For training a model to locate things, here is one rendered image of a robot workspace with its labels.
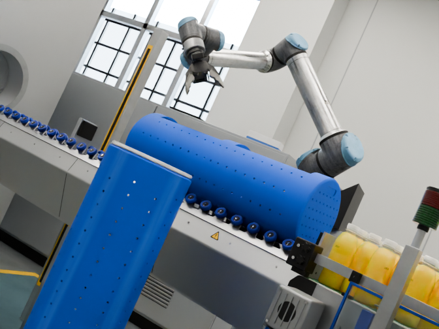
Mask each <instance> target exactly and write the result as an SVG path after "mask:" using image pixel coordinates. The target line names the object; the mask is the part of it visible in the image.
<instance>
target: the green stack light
mask: <svg viewBox="0 0 439 329"><path fill-rule="evenodd" d="M412 221H413V222H414V223H415V224H417V225H418V224H420V225H423V226H426V227H428V228H429V230H433V231H437V228H438V226H439V210H437V209H436V208H433V207H430V206H428V205H425V204H419V206H418V208H417V211H416V213H415V215H414V218H413V219H412Z"/></svg>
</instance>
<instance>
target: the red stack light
mask: <svg viewBox="0 0 439 329"><path fill-rule="evenodd" d="M420 204H425V205H428V206H430V207H433V208H436V209H437V210H439V193H437V192H436V191H431V190H428V189H426V190H425V192H424V194H423V197H422V199H421V202H420Z"/></svg>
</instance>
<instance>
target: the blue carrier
mask: <svg viewBox="0 0 439 329"><path fill-rule="evenodd" d="M125 145H126V146H129V147H130V148H133V149H135V150H138V151H140V152H142V153H145V154H147V155H149V156H150V157H153V158H155V159H157V160H159V161H162V162H164V163H166V164H168V165H171V166H173V167H175V168H177V169H179V170H181V171H183V172H185V173H187V174H189V175H191V176H192V179H191V185H190V186H189V189H188V191H187V193H186V195H185V198H186V196H187V195H188V194H195V195H196V196H197V201H196V202H195V203H196V204H198V205H200V203H201V202H202V201H205V200H209V201H210V202H211V203H212V207H211V209H210V211H212V212H215V211H216V210H217V209H218V208H225V209H226V210H227V215H226V216H225V218H227V219H230V220H231V218H232V216H234V215H241V216H242V217H243V223H242V224H241V225H242V226H244V227H246V228H247V226H248V225H249V224H250V223H257V224H259V226H260V230H259V232H258V233H259V234H261V235H263V236H264V235H265V232H267V231H270V230H273V231H275V232H276V233H277V239H276V241H275V242H278V243H280V244H282V242H283V241H284V240H286V239H292V240H294V241H295V239H296V237H297V236H298V237H300V238H303V239H305V240H308V241H309V242H312V243H314V244H316V242H317V239H318V237H319V234H320V232H322V233H324V232H327V233H328V234H330V232H331V230H332V228H333V226H334V223H335V221H336V218H337V216H338V212H339V208H340V200H341V192H340V186H339V184H338V182H337V181H336V180H335V179H333V178H330V177H328V176H325V175H323V174H320V173H317V172H315V173H311V174H310V173H307V172H305V171H302V170H299V169H297V168H294V167H292V166H289V165H286V164H283V163H281V162H278V161H275V160H273V159H270V158H268V157H265V156H262V155H260V154H257V153H254V152H252V151H250V149H249V148H248V147H247V146H245V145H242V144H239V143H237V142H234V141H232V140H220V139H218V138H214V137H213V136H209V135H207V134H204V133H201V132H199V131H196V130H194V129H190V128H189V127H185V126H183V125H180V124H178V123H177V122H176V121H175V120H174V119H172V118H171V117H168V116H164V115H163V114H157V113H153V114H148V115H146V116H144V117H142V118H141V119H140V120H138V121H137V122H136V123H135V125H134V126H133V128H132V129H131V131H130V132H129V134H128V137H127V140H126V142H125ZM270 209H271V210H270Z"/></svg>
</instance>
